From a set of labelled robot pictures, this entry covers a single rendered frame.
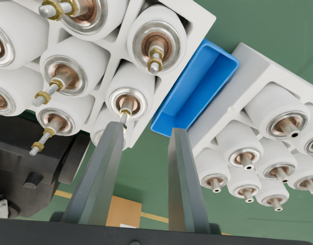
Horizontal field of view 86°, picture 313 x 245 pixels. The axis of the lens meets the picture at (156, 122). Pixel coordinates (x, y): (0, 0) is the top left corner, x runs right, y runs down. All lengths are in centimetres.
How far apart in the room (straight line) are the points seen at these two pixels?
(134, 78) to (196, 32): 14
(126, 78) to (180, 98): 32
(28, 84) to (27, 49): 10
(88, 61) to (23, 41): 10
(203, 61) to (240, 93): 18
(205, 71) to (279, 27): 21
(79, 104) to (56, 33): 14
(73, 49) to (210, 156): 43
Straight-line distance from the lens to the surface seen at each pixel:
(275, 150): 54
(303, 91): 50
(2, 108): 46
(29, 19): 41
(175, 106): 63
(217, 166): 51
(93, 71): 33
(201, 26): 36
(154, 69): 20
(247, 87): 44
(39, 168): 69
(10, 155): 72
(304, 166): 63
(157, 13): 28
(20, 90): 43
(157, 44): 26
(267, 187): 67
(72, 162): 67
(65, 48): 33
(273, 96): 44
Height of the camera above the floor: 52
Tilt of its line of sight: 51 degrees down
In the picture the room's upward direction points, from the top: 177 degrees counter-clockwise
